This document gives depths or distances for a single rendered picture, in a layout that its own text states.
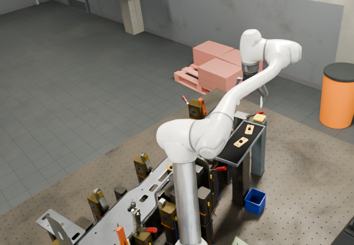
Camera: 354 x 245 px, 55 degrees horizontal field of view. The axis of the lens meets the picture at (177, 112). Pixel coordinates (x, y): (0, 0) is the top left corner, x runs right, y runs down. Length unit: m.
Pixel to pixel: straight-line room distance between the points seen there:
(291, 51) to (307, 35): 2.88
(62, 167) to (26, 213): 1.43
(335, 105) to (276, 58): 2.31
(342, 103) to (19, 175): 3.45
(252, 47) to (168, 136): 0.61
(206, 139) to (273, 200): 1.03
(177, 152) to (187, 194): 0.19
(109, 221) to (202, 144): 0.75
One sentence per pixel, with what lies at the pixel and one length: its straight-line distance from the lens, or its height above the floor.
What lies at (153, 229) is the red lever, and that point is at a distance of 1.57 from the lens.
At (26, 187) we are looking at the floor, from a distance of 3.85.
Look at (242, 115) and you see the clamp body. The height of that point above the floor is 1.06.
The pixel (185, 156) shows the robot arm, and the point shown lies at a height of 1.45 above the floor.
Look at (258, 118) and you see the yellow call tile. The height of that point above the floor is 1.16.
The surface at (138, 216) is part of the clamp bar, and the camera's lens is 1.60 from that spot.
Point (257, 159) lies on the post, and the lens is 2.29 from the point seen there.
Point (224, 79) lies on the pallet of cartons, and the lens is 4.16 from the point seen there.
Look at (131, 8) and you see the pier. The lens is 6.80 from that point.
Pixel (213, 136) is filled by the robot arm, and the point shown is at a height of 1.56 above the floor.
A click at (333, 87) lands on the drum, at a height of 0.52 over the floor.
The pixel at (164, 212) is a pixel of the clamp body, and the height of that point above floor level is 1.06.
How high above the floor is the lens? 2.38
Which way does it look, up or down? 34 degrees down
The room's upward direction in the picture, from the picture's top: 7 degrees counter-clockwise
